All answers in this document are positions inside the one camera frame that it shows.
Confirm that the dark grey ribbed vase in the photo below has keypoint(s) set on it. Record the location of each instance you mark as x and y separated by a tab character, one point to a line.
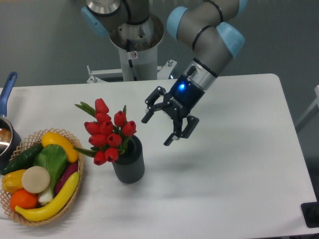
130	167

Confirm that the yellow squash upper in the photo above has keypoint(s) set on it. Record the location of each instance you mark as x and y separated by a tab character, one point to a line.
56	138

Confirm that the yellow bell pepper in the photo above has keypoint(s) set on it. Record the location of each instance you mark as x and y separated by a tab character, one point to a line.
12	182

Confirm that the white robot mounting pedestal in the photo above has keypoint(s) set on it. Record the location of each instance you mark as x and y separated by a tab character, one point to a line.
137	46

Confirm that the purple sweet potato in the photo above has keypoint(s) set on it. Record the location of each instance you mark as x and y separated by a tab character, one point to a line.
70	169

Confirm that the white frame at right edge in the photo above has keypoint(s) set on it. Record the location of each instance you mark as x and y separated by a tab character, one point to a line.
309	113

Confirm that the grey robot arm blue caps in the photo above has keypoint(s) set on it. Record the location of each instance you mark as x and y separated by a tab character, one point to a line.
204	29

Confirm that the yellow banana squash lower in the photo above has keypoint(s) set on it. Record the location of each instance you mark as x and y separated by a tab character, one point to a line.
56	205

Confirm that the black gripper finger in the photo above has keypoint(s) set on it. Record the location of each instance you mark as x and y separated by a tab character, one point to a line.
152	106
178	132

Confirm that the orange fruit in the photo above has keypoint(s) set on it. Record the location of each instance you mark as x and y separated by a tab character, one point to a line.
23	199

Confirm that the woven wicker basket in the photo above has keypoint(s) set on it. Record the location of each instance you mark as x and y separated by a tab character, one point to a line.
31	140

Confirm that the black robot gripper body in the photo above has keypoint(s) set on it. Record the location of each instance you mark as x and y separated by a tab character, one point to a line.
181	99

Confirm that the black box at table edge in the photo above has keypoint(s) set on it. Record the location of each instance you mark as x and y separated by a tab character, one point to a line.
311	214

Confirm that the red tulip bouquet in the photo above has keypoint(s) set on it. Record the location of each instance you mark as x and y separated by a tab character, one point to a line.
109	136

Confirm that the beige round mushroom cap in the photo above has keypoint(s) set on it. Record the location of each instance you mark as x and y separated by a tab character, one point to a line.
35	179

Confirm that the blue handled saucepan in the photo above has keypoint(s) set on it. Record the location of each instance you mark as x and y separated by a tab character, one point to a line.
9	138

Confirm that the green cucumber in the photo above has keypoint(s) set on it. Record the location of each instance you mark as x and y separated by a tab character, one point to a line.
24	160

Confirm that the green leafy bok choy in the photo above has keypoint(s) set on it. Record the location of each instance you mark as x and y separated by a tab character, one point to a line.
54	159

